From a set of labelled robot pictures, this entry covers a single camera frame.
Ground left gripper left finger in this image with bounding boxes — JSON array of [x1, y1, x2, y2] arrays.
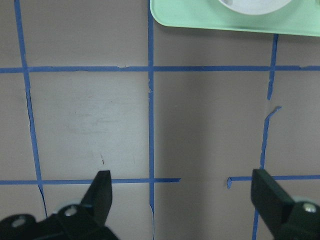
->
[[80, 170, 113, 225]]

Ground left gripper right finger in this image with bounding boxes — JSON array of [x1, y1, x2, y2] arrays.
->
[[250, 169, 295, 235]]

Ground white round plate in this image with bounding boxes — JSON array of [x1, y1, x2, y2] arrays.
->
[[219, 0, 291, 16]]

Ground light green tray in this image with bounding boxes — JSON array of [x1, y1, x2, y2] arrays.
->
[[149, 0, 320, 37]]

